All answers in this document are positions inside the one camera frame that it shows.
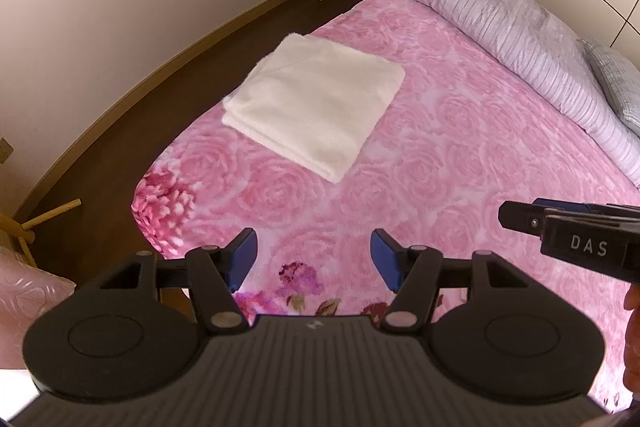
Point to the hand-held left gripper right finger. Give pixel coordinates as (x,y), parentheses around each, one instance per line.
(385,259)

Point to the person's right hand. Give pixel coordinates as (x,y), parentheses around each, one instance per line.
(634,337)

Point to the pink patterned cushion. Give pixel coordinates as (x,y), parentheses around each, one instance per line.
(30,287)

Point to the wooden stand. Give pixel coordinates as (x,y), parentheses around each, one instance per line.
(30,227)

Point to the pink floral blanket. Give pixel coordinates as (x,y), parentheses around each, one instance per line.
(450,132)

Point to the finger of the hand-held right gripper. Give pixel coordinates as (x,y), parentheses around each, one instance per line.
(575,206)
(522,217)

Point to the lilac striped quilt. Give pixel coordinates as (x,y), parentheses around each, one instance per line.
(525,47)

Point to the grey textured pillow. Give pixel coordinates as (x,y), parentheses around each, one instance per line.
(617,82)

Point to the cream striped knit sweater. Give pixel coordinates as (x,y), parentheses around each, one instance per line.
(315,107)

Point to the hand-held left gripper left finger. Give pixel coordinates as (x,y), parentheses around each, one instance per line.
(245,257)

